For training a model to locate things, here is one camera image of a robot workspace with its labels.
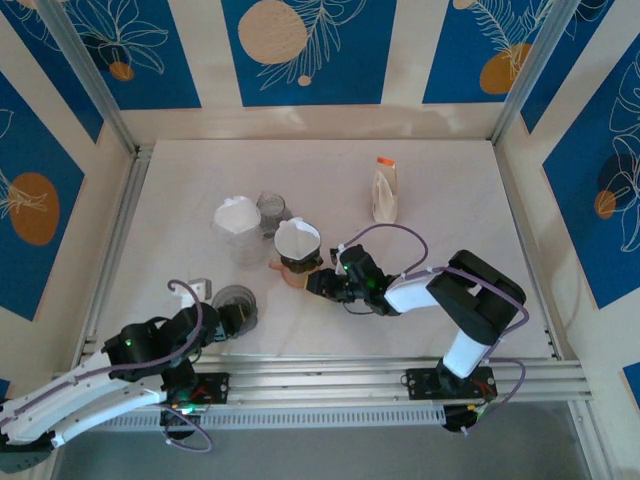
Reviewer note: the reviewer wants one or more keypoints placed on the smoky grey coffee dripper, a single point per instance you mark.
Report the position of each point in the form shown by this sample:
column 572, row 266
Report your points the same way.
column 227, row 300

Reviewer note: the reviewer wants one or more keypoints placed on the olive green coffee dripper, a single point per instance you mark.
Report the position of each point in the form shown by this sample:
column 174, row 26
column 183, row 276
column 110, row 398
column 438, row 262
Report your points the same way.
column 315, row 261

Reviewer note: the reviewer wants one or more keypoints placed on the orange glass server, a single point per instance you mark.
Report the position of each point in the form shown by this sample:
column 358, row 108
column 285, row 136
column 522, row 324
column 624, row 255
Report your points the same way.
column 297, row 281

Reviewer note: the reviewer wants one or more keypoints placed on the white paper coffee filter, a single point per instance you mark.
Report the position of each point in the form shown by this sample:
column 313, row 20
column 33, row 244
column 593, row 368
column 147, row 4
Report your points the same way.
column 237, row 217
column 297, row 240

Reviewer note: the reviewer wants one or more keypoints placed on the smoky grey glass server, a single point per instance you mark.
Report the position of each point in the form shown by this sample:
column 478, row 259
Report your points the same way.
column 270, row 207

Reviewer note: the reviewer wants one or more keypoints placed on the coffee filter bag orange top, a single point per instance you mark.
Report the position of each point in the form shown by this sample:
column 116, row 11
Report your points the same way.
column 385, row 200

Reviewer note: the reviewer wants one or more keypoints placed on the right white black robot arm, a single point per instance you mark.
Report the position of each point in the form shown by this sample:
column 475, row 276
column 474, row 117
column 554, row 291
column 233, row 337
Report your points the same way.
column 475, row 300

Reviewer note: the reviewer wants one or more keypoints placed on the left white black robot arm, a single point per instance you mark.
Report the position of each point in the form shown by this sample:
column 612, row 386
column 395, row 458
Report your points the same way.
column 75, row 405

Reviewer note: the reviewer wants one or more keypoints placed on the black controller box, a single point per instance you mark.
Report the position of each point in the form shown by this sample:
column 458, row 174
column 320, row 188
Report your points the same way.
column 177, row 425
column 457, row 420

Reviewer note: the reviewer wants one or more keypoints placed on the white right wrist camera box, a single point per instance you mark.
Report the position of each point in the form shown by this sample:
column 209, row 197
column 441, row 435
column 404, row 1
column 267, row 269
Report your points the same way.
column 340, row 248

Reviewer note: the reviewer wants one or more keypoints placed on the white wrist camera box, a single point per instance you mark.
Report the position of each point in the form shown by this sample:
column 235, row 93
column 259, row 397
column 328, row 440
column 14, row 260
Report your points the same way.
column 340, row 248
column 197, row 290

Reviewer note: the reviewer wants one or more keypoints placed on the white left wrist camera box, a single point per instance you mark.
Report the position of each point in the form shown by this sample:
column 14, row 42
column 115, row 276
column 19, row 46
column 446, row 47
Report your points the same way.
column 197, row 290

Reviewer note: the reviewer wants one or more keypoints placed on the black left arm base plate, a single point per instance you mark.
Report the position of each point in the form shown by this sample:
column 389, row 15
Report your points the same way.
column 217, row 392

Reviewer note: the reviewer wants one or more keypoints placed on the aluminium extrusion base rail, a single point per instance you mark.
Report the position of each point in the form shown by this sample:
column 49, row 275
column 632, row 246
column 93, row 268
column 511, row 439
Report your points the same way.
column 320, row 385

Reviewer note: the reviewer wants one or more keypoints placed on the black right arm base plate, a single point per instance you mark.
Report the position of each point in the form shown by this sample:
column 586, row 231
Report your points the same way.
column 420, row 384

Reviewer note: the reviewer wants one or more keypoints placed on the aluminium side rail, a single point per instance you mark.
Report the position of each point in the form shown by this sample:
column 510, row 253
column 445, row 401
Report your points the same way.
column 125, row 210
column 506, row 175

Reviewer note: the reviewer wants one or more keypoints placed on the aluminium frame leg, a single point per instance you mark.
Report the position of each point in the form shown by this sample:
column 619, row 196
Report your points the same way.
column 585, row 440

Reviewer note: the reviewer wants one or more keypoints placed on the aluminium frame post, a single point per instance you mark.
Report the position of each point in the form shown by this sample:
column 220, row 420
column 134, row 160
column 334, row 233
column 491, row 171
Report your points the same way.
column 90, row 70
column 530, row 60

